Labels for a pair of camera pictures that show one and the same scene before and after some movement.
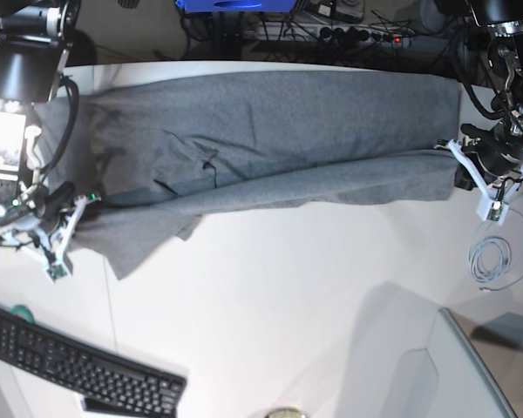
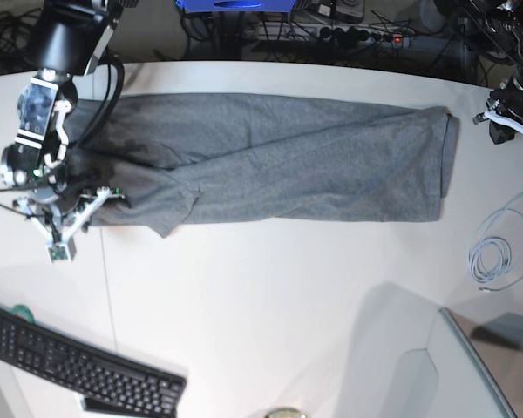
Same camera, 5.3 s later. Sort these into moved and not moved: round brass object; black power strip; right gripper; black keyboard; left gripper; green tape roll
Moved: left gripper; right gripper
Not moved: black power strip; round brass object; green tape roll; black keyboard
